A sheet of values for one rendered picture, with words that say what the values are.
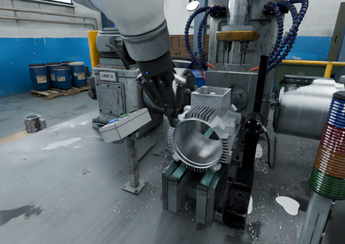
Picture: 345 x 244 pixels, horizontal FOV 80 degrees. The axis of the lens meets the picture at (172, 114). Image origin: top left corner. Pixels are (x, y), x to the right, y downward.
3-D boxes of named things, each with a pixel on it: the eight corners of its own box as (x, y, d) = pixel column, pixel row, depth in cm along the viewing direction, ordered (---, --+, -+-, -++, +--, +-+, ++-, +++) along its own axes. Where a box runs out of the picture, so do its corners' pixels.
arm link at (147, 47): (133, 14, 43) (142, 40, 47) (110, 37, 38) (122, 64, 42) (173, 11, 39) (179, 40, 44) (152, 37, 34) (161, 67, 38)
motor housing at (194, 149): (189, 139, 84) (191, 93, 78) (237, 149, 77) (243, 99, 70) (167, 164, 68) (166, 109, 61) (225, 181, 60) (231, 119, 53)
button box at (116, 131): (137, 124, 77) (132, 111, 76) (152, 120, 74) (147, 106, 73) (104, 144, 63) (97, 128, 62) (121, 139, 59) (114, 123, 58)
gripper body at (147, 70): (176, 41, 43) (184, 76, 50) (141, 41, 47) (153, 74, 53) (161, 62, 39) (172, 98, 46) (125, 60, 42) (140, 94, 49)
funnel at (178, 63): (177, 77, 283) (177, 58, 274) (193, 79, 273) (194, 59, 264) (169, 81, 262) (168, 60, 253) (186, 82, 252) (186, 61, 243)
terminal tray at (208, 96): (201, 104, 78) (202, 85, 75) (230, 108, 73) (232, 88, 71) (189, 114, 67) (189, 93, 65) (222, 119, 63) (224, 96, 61)
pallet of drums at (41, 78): (75, 86, 607) (70, 60, 582) (92, 90, 567) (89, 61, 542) (31, 95, 512) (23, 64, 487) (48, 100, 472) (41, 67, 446)
